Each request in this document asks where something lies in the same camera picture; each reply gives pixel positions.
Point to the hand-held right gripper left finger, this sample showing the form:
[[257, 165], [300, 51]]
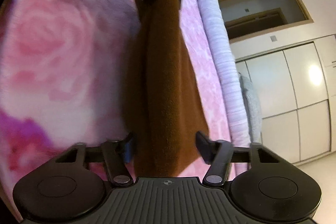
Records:
[[128, 149]]

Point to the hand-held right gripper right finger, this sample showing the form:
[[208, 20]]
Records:
[[204, 146]]

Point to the brown fleece garment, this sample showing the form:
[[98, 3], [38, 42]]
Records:
[[165, 69]]

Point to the grey pillow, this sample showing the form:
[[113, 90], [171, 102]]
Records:
[[253, 106]]

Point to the rolled white quilt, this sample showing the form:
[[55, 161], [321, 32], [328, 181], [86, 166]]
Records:
[[225, 69]]

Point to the pink floral blanket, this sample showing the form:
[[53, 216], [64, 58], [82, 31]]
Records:
[[65, 43]]

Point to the white wardrobe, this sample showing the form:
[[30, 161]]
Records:
[[302, 87]]

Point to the wooden door frame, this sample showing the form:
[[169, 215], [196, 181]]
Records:
[[303, 5]]

